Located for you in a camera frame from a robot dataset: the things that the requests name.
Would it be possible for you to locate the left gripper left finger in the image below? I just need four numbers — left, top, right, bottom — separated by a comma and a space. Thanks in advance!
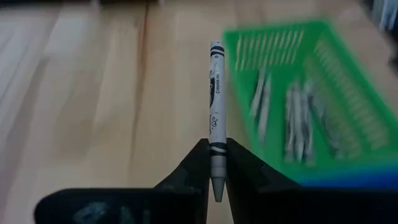
33, 138, 211, 224

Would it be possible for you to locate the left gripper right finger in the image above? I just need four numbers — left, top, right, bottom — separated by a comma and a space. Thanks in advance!
224, 137, 398, 224

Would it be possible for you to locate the white crayon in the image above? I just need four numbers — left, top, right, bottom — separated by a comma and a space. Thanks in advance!
306, 79, 346, 160
283, 82, 300, 163
297, 81, 315, 166
257, 73, 274, 142
250, 68, 266, 121

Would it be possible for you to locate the green plastic basket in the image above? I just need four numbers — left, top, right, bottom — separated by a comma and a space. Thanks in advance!
223, 19, 398, 177

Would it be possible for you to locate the blue plastic basket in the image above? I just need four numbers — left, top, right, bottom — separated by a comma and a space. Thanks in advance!
294, 169, 398, 190

